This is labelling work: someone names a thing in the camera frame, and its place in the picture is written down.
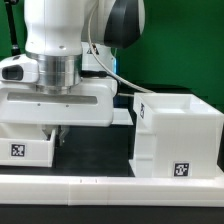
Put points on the white fiducial marker board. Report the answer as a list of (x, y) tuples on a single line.
[(121, 116)]

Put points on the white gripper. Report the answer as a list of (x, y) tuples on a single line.
[(90, 103)]

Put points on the white drawer cabinet box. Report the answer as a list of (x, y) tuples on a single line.
[(177, 136)]

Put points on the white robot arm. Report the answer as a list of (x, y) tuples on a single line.
[(46, 87)]

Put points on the black camera stand pole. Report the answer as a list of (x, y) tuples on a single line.
[(15, 26)]

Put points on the white front drawer tray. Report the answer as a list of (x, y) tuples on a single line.
[(26, 145)]

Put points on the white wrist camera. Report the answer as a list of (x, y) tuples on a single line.
[(19, 68)]

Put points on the white L-shaped table fence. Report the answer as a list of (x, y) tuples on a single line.
[(40, 186)]

